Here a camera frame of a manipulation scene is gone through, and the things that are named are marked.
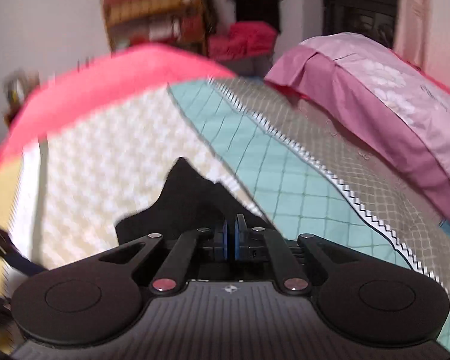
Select wooden shelf rack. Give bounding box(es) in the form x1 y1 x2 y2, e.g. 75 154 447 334
101 0 208 56

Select teal grey checked quilt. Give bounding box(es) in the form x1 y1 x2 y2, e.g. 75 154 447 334
170 78 450 350

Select pink bed sheet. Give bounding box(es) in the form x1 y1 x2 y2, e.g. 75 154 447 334
0 43 236 165

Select red towel stack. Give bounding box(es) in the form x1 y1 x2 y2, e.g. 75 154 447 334
208 21 278 62

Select pink floral pillow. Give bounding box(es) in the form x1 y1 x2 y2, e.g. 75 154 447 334
266 33 450 221

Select pink curtain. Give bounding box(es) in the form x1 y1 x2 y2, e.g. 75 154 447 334
393 0 431 70

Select dark window frame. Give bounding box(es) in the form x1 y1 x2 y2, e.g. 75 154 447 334
322 0 398 48

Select black pants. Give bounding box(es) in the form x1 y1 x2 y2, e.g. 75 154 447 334
115 157 275 258

